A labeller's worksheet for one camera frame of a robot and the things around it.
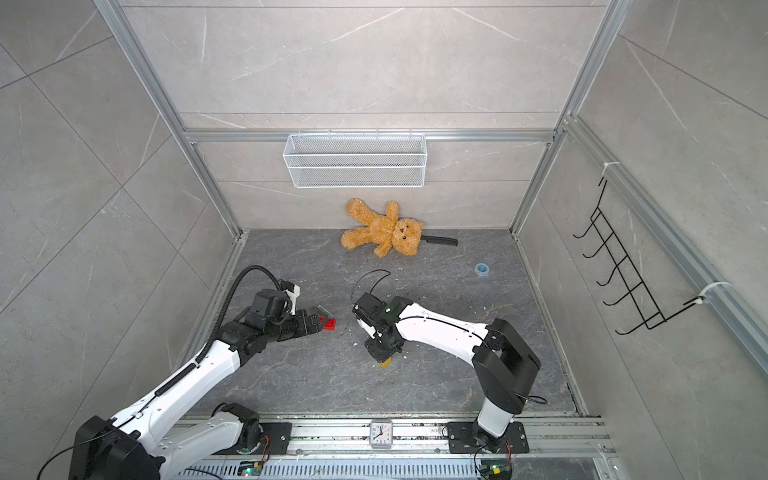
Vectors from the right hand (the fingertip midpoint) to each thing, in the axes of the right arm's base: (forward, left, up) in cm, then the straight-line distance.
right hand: (385, 351), depth 83 cm
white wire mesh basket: (+57, +10, +25) cm, 63 cm away
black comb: (+48, -23, -5) cm, 53 cm away
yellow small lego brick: (-2, 0, -5) cm, 5 cm away
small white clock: (-20, +1, -3) cm, 20 cm away
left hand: (+7, +18, +8) cm, 21 cm away
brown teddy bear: (+45, 0, +2) cm, 45 cm away
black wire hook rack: (-2, -56, +26) cm, 62 cm away
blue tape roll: (+32, -36, -5) cm, 48 cm away
